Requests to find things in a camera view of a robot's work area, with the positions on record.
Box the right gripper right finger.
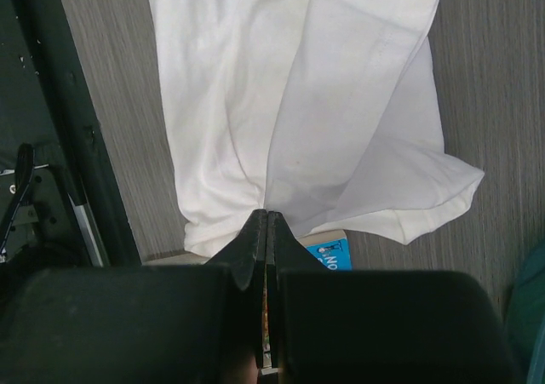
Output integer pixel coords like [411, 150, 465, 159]
[267, 211, 327, 273]

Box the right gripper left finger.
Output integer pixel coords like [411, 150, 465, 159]
[205, 209, 267, 290]

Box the white t shirt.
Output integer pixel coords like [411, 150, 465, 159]
[149, 0, 484, 257]

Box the teal plastic basket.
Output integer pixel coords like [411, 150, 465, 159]
[506, 241, 544, 383]

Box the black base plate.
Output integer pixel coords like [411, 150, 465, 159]
[1, 0, 141, 267]

